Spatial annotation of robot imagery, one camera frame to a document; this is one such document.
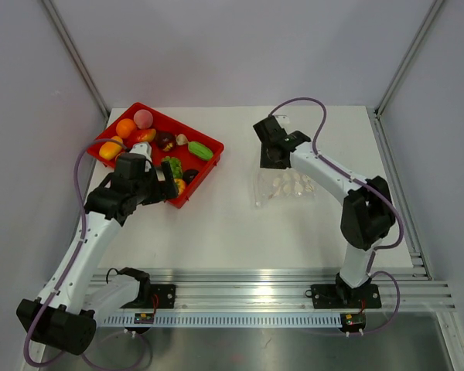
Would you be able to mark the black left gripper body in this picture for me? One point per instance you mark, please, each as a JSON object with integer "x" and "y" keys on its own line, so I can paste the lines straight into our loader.
{"x": 150, "y": 190}

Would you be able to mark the orange bell pepper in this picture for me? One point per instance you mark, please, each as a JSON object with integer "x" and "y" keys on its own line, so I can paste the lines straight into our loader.
{"x": 181, "y": 186}

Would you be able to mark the green grape bunch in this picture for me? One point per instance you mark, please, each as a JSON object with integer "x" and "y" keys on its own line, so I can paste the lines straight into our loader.
{"x": 175, "y": 165}

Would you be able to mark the clear zip top bag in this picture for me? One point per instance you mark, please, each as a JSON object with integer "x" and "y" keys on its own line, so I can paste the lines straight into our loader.
{"x": 281, "y": 185}

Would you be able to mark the green bitter gourd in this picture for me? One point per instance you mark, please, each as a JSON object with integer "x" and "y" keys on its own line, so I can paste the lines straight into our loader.
{"x": 200, "y": 151}

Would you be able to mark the dark purple mangosteen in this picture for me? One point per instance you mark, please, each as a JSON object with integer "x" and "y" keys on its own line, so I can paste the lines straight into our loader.
{"x": 165, "y": 141}

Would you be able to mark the dark purple eggplant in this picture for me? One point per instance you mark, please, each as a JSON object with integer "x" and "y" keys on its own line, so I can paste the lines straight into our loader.
{"x": 189, "y": 175}

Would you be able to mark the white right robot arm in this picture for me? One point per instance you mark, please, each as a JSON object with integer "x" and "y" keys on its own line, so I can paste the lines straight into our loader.
{"x": 366, "y": 217}

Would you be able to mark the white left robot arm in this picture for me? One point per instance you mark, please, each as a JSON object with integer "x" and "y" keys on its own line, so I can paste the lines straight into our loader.
{"x": 63, "y": 315}

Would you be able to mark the red plastic tray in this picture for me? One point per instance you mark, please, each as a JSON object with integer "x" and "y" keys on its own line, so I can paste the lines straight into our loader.
{"x": 188, "y": 160}

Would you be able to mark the yellow orange mango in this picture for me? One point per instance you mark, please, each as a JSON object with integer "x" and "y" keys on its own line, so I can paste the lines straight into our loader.
{"x": 110, "y": 149}

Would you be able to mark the red yellow mango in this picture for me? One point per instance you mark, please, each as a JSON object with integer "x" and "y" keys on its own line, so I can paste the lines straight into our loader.
{"x": 142, "y": 135}

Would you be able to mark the white garlic bulb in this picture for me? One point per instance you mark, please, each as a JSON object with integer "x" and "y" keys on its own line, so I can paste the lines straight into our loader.
{"x": 181, "y": 140}

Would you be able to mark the orange fruit upper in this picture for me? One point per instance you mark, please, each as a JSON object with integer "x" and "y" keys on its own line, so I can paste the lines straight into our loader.
{"x": 125, "y": 128}

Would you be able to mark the pink peach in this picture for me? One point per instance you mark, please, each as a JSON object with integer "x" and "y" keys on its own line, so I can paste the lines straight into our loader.
{"x": 143, "y": 119}

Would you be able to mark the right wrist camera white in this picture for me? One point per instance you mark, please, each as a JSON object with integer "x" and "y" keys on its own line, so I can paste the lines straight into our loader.
{"x": 282, "y": 119}

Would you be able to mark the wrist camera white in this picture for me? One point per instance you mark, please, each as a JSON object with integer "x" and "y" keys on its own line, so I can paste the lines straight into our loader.
{"x": 142, "y": 148}
{"x": 282, "y": 119}

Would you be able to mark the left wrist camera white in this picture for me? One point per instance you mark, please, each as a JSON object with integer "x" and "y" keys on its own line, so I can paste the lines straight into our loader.
{"x": 142, "y": 148}

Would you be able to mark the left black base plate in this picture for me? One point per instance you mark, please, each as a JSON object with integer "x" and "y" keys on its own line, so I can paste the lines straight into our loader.
{"x": 163, "y": 296}

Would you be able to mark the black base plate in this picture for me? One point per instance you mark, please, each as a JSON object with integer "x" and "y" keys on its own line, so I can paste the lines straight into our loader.
{"x": 163, "y": 296}
{"x": 333, "y": 296}

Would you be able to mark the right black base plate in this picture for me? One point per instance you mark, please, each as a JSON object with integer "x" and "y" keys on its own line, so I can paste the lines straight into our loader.
{"x": 333, "y": 296}

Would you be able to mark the white slotted cable duct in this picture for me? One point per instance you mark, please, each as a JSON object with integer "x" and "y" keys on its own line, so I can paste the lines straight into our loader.
{"x": 222, "y": 320}

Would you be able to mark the aluminium rail frame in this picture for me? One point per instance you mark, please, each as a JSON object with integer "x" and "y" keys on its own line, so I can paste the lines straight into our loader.
{"x": 225, "y": 254}

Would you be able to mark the right aluminium corner post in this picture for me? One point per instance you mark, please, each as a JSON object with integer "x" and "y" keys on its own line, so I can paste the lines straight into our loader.
{"x": 410, "y": 54}

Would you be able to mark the aluminium corner post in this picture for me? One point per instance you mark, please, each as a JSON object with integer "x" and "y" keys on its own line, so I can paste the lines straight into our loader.
{"x": 60, "y": 27}
{"x": 410, "y": 54}

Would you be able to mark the left aluminium corner post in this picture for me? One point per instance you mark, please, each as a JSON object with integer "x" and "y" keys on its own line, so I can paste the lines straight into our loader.
{"x": 60, "y": 27}

